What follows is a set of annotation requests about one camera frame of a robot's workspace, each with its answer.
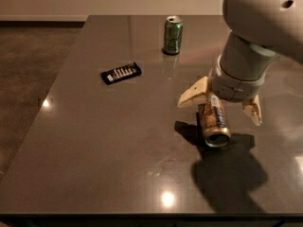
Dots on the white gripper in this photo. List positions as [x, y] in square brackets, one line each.
[234, 88]

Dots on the orange soda can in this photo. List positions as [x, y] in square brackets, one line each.
[214, 123]

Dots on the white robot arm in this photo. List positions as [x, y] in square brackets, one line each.
[260, 31]

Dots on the green soda can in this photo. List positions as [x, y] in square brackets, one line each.
[173, 30]

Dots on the black snack bar wrapper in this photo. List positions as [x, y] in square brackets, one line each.
[120, 73]

